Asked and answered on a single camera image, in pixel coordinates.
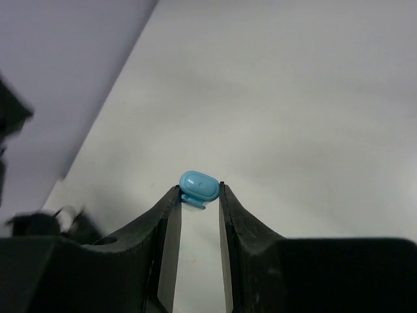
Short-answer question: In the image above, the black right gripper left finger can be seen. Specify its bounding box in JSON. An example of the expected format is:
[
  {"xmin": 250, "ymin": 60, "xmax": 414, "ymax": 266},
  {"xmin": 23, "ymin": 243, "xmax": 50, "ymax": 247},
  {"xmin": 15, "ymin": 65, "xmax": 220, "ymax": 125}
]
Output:
[{"xmin": 1, "ymin": 186, "xmax": 181, "ymax": 312}]

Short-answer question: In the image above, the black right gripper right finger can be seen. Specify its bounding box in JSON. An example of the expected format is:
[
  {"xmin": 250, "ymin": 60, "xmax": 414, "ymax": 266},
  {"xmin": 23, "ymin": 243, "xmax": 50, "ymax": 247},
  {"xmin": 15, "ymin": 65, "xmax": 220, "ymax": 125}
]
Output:
[{"xmin": 219, "ymin": 184, "xmax": 416, "ymax": 312}]

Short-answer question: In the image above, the blue highlighter cap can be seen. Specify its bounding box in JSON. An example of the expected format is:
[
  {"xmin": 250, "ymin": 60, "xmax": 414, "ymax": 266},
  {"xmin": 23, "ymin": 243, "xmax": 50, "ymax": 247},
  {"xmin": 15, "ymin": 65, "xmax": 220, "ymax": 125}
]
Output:
[{"xmin": 179, "ymin": 171, "xmax": 220, "ymax": 209}]

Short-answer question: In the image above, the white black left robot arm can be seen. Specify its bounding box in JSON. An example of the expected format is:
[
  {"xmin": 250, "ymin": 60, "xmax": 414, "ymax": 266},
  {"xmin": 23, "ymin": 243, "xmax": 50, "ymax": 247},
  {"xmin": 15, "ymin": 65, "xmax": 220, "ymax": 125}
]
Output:
[{"xmin": 1, "ymin": 82, "xmax": 102, "ymax": 245}]

